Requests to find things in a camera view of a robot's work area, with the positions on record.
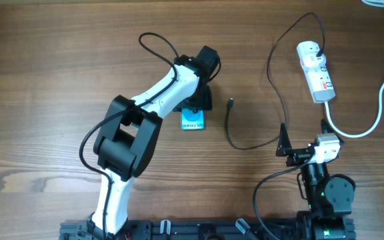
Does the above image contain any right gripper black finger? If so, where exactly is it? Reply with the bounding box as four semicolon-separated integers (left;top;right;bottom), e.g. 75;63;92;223
321;119;344;145
277;123;292;150

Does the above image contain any smartphone with cyan screen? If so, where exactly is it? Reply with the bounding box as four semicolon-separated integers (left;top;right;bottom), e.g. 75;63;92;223
181;108;205;131

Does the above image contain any white power strip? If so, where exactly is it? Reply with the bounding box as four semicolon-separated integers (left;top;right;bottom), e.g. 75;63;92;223
297;41;335;103

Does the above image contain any black usb charging cable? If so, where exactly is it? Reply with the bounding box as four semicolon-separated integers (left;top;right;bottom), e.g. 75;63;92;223
225;12;326;151

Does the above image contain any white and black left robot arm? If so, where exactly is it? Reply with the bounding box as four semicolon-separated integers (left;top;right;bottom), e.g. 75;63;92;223
87;46;221;239

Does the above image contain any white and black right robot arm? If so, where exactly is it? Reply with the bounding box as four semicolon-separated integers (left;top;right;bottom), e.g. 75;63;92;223
276;120;357;239

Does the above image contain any white charger plug adapter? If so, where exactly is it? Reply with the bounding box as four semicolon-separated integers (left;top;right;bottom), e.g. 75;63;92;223
300;53;327;72

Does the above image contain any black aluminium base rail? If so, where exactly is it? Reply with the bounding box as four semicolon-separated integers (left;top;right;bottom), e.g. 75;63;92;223
58;218;356;240

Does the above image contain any white power strip cord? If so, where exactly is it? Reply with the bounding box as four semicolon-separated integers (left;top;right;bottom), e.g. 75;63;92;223
323;0;384;139

